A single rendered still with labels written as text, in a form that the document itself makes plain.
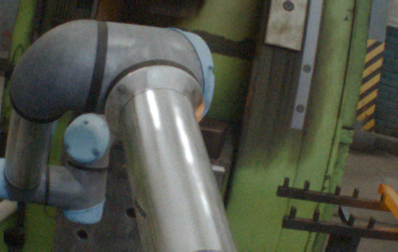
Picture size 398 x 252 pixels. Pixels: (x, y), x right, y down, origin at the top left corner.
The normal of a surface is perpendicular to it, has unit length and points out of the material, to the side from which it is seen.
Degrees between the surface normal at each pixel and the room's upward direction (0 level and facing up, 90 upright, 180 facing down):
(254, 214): 90
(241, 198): 90
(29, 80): 101
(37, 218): 90
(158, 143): 40
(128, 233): 90
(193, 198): 26
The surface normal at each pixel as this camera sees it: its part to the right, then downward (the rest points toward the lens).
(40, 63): -0.42, -0.06
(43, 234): -0.13, 0.17
